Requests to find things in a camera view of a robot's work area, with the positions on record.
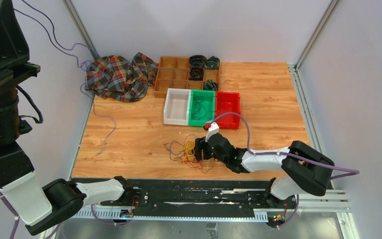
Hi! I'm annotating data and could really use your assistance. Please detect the yellow wires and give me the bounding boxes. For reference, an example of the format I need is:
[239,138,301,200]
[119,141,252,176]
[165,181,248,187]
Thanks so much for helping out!
[181,141,196,161]

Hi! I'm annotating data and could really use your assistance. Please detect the purple wire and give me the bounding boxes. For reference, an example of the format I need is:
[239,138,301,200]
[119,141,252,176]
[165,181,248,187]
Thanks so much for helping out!
[13,0,117,156]

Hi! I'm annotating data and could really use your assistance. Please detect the rolled dark tie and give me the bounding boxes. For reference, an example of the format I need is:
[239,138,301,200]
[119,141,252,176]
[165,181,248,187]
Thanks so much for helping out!
[189,55,206,68]

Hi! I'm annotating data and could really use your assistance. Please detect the plaid cloth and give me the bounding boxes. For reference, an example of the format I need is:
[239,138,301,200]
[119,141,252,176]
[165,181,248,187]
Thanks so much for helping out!
[85,52,159,103]

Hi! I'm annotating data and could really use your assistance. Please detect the rolled orange spotted tie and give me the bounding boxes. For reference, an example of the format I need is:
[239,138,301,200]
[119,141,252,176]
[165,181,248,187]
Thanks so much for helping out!
[189,66,204,81]

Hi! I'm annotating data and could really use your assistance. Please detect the purple wires in green bin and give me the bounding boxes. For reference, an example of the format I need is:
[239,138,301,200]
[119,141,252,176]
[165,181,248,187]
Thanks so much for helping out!
[191,97,214,122]

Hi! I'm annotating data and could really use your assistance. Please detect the white plastic bin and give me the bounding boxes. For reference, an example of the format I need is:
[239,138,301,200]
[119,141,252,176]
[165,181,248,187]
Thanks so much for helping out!
[163,88,191,125]

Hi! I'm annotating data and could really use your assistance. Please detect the rolled green patterned tie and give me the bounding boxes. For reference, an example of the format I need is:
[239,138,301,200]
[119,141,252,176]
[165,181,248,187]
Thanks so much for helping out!
[203,80,219,91]

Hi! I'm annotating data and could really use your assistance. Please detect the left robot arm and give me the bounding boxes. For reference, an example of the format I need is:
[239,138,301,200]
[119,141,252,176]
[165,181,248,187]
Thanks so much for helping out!
[0,0,133,236]

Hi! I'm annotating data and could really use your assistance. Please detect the rolled teal yellow tie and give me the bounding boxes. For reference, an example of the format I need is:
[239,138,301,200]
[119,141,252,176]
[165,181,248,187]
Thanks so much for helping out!
[204,56,220,70]

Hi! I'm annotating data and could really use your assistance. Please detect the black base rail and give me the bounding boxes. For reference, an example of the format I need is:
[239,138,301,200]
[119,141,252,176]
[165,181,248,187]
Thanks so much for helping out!
[76,179,333,219]

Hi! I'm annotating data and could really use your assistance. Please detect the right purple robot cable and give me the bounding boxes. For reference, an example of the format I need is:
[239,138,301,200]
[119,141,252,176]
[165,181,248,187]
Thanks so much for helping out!
[207,112,360,180]

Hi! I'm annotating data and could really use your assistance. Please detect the green plastic bin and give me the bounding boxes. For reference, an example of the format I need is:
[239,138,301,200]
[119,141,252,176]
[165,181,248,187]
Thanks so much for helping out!
[188,90,215,126]

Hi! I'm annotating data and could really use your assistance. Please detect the wooden compartment tray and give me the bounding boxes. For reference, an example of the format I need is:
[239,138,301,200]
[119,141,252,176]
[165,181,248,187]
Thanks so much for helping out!
[153,56,222,98]

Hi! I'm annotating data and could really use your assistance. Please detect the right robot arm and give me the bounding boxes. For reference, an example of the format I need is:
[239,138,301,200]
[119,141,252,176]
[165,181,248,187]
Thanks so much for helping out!
[194,133,335,208]

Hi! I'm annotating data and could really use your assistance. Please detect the red plastic bin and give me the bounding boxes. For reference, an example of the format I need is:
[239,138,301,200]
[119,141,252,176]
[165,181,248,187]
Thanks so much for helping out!
[215,91,241,129]

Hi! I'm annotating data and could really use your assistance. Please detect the purple wires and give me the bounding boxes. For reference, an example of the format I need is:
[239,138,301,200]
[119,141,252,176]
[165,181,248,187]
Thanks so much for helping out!
[164,133,195,164]
[191,97,214,122]

